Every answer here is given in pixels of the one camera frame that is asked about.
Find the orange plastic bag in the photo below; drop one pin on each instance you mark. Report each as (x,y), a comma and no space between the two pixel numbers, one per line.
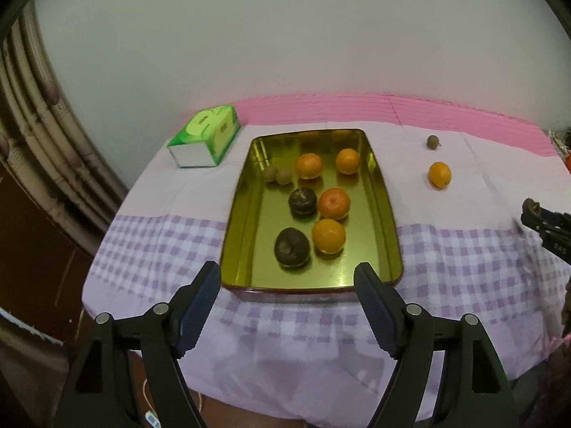
(568,158)

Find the green tissue box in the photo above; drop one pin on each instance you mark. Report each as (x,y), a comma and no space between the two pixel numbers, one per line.
(209,129)

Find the purple checked tablecloth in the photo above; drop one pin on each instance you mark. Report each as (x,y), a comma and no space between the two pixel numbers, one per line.
(446,254)

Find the crumpled foil wrapper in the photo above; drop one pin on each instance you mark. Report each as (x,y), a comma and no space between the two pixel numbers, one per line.
(557,138)

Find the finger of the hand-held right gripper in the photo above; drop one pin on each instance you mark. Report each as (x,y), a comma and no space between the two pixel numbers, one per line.
(555,243)
(553,218)

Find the small brown longan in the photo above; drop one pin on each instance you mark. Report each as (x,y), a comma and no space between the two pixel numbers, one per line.
(270,174)
(432,141)
(283,177)

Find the gold metal tray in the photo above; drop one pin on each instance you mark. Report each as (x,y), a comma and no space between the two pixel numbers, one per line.
(370,232)

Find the beige bamboo frame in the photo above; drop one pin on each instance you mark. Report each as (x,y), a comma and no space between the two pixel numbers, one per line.
(40,120)

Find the brown wooden cabinet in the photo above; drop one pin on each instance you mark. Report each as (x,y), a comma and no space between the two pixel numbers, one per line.
(40,254)

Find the orange mandarin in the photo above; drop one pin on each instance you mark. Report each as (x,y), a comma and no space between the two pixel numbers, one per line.
(329,235)
(333,203)
(440,175)
(348,161)
(308,166)

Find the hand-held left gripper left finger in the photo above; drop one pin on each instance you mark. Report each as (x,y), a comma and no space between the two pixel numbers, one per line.
(198,316)

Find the pink foam mat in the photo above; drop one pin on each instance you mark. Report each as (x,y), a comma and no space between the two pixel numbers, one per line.
(312,107)

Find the pink ribbon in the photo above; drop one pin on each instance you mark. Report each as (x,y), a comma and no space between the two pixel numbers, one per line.
(555,342)

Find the dark brown mangosteen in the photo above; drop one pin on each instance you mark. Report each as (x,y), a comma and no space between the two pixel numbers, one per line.
(292,248)
(531,205)
(303,202)

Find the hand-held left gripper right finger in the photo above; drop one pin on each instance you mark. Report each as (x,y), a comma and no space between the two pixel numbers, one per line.
(379,316)

